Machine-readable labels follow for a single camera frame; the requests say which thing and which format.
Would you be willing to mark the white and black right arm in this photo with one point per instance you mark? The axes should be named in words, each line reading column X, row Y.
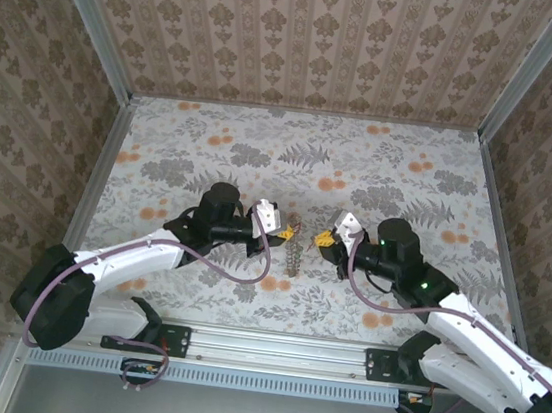
column 479, row 352

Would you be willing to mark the black wiring connector box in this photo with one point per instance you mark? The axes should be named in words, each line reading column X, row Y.
column 140, row 371
column 415, row 402

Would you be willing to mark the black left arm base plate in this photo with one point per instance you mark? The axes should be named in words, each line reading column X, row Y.
column 174, row 340

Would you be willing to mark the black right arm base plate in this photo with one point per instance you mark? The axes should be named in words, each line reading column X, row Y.
column 380, row 365

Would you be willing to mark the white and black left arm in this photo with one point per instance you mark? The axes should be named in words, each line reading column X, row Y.
column 124, row 256

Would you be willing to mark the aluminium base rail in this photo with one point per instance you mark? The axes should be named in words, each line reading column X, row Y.
column 278, row 353

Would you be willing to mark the aluminium corner post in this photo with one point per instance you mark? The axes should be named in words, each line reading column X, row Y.
column 88, row 12
column 529, row 71

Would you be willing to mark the aluminium side rail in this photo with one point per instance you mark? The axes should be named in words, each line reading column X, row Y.
column 498, row 203
column 111, row 156

